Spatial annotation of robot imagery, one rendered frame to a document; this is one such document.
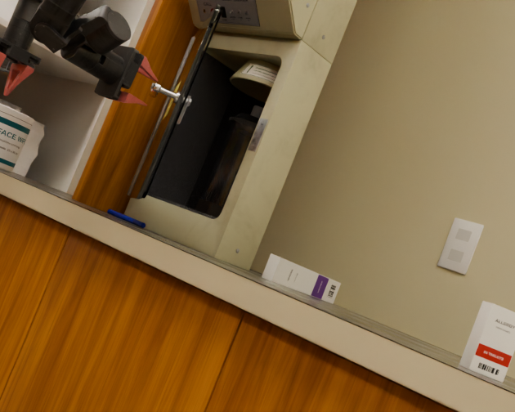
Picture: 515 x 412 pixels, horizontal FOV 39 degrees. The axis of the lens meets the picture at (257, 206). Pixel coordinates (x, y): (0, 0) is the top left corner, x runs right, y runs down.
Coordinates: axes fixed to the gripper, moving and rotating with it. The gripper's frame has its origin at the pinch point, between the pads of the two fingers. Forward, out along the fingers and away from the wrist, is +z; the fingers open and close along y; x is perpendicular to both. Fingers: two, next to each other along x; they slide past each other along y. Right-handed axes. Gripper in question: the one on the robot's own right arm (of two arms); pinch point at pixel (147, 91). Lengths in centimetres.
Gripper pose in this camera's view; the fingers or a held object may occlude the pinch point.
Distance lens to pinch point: 148.1
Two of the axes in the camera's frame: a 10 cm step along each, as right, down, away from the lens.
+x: -7.1, -2.5, 6.6
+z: 5.9, 3.1, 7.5
